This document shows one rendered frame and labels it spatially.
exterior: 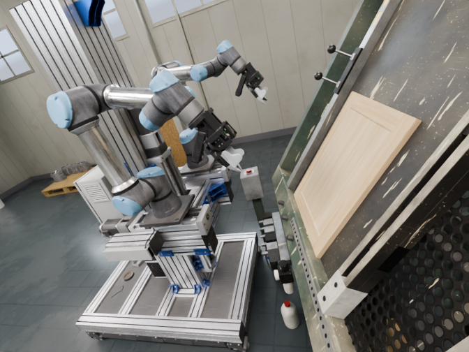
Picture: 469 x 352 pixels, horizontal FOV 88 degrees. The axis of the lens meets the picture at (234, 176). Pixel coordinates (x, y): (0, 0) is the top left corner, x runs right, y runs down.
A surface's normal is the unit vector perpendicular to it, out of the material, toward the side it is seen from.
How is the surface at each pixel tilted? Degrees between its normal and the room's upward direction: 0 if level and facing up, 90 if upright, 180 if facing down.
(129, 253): 90
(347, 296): 90
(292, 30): 90
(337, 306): 90
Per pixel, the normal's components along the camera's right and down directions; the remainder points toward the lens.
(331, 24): -0.19, 0.51
